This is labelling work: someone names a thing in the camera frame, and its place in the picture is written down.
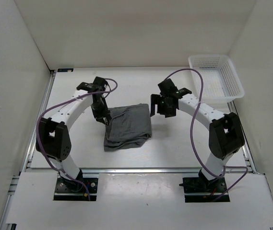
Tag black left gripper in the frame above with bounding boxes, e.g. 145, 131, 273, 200
90, 98, 110, 124

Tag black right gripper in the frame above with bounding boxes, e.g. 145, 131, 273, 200
150, 94, 176, 118

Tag grey cotton shorts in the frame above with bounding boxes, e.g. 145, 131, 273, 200
104, 103, 152, 152

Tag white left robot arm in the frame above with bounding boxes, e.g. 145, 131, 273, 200
36, 77, 111, 192

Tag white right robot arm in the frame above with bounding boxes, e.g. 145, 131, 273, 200
150, 79, 245, 192

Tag blue corner label sticker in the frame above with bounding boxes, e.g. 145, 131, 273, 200
57, 68, 74, 72

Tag white perforated plastic basket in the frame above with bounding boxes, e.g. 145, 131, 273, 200
188, 54, 245, 104

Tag aluminium front frame rail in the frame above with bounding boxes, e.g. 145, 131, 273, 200
82, 167, 200, 174

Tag aluminium frame rail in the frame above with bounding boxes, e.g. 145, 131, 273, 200
0, 69, 57, 230
227, 101, 258, 174
82, 167, 200, 174

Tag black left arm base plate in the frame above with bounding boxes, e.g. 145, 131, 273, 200
53, 176, 98, 202

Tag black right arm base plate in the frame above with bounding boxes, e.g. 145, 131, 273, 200
179, 177, 230, 203

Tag aluminium right frame rail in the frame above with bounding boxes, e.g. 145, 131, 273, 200
227, 101, 258, 174

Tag aluminium left frame rail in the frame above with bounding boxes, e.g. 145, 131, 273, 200
0, 69, 57, 230

